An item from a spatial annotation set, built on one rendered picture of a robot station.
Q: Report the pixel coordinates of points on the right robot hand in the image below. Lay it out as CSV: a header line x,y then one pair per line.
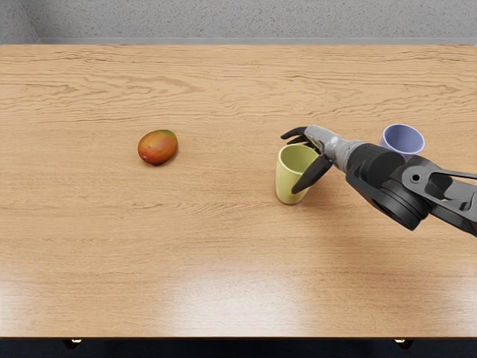
x,y
328,143

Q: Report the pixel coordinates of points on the yellow-green cup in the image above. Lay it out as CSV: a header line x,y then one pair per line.
x,y
288,179

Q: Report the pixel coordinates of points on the lavender cup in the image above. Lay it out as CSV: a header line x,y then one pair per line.
x,y
402,139

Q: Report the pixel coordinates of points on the red-green mango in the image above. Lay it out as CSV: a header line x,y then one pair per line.
x,y
157,147

